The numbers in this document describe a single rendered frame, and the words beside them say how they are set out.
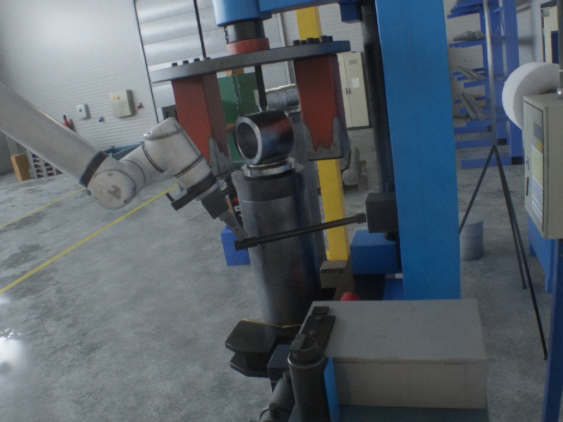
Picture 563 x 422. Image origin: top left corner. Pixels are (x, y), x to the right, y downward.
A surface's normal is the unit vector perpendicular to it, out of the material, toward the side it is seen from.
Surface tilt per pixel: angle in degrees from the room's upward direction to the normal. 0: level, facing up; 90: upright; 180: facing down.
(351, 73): 90
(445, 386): 90
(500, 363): 0
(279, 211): 90
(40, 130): 72
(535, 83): 90
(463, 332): 0
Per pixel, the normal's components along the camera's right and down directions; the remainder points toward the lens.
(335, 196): -0.27, 0.33
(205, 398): -0.15, -0.94
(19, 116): 0.30, -0.07
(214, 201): 0.22, 0.25
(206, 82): 0.95, -0.05
